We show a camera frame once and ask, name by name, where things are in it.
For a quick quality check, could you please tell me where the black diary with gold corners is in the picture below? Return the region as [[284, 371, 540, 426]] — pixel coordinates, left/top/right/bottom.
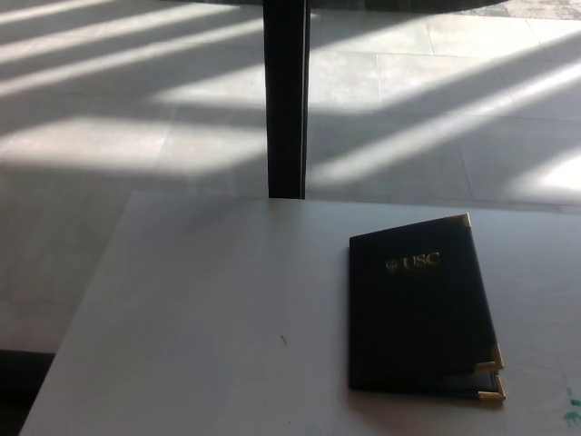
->
[[348, 213, 507, 403]]

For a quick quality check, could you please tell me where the black vertical post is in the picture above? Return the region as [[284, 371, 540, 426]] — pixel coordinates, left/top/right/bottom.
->
[[261, 0, 312, 200]]

